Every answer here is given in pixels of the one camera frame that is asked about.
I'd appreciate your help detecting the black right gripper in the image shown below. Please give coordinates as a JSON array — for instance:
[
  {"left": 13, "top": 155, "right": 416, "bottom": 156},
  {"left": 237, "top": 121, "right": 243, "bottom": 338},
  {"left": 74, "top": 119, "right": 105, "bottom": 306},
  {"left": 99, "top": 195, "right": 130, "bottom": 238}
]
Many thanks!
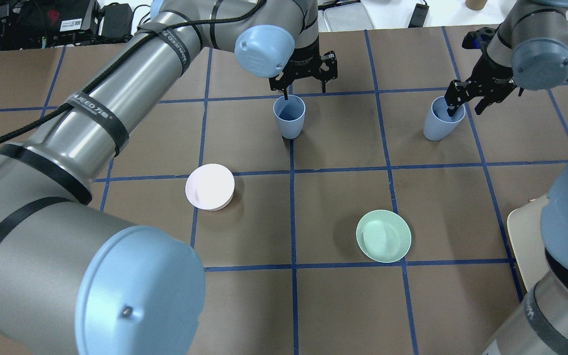
[{"left": 444, "top": 59, "right": 518, "bottom": 117}]

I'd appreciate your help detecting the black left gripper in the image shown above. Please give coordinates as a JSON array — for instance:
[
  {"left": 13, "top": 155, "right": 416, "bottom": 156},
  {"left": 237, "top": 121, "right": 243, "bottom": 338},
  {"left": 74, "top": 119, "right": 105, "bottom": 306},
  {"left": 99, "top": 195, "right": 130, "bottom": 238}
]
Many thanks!
[{"left": 270, "top": 42, "right": 338, "bottom": 101}]

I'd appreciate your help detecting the blue cup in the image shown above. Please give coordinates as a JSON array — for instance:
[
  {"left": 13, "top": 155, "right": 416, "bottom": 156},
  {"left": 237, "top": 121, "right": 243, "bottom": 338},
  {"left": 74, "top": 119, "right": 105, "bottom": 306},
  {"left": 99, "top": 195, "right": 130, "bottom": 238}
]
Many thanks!
[
  {"left": 423, "top": 96, "right": 466, "bottom": 141},
  {"left": 273, "top": 95, "right": 306, "bottom": 140}
]

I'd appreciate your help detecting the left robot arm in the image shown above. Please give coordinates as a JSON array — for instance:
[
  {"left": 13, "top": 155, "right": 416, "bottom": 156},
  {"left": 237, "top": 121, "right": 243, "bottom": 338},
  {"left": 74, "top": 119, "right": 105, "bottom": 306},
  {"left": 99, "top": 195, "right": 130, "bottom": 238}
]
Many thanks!
[{"left": 0, "top": 0, "right": 321, "bottom": 355}]

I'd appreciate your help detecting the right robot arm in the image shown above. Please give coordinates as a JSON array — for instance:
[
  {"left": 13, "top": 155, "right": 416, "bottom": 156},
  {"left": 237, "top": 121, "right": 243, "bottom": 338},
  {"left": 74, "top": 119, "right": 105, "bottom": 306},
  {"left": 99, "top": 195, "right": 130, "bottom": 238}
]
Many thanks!
[{"left": 436, "top": 0, "right": 568, "bottom": 355}]

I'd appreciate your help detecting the pink bowl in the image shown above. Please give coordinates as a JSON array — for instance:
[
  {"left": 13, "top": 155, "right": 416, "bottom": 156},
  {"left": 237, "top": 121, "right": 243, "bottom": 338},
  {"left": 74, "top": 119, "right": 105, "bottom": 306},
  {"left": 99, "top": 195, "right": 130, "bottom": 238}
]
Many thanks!
[{"left": 185, "top": 164, "right": 235, "bottom": 211}]

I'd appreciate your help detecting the green bowl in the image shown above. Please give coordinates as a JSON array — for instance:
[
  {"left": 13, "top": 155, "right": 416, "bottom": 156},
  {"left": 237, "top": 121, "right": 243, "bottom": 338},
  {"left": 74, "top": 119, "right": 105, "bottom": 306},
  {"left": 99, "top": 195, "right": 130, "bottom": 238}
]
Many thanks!
[{"left": 355, "top": 210, "right": 412, "bottom": 263}]

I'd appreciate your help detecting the black power adapter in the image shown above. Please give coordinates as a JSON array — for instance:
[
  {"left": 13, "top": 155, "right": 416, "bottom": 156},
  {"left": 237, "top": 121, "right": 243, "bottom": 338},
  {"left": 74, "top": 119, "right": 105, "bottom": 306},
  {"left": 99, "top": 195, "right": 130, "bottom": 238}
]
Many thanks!
[{"left": 101, "top": 2, "right": 133, "bottom": 40}]

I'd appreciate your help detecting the black computer box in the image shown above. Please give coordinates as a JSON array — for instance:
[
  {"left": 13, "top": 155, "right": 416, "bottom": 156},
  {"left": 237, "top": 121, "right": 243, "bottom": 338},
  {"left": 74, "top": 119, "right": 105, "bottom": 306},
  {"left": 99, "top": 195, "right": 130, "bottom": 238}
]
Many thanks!
[{"left": 0, "top": 0, "right": 101, "bottom": 50}]

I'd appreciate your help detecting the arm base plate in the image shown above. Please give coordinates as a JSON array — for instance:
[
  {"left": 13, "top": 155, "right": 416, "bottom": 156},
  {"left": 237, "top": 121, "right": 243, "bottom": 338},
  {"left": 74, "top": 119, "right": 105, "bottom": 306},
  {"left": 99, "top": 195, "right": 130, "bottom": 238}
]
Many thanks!
[{"left": 506, "top": 195, "right": 549, "bottom": 291}]

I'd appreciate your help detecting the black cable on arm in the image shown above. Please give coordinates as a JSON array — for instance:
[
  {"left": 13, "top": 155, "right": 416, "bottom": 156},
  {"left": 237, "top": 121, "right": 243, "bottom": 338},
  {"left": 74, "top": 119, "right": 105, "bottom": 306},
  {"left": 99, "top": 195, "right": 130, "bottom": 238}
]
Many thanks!
[{"left": 0, "top": 0, "right": 267, "bottom": 158}]

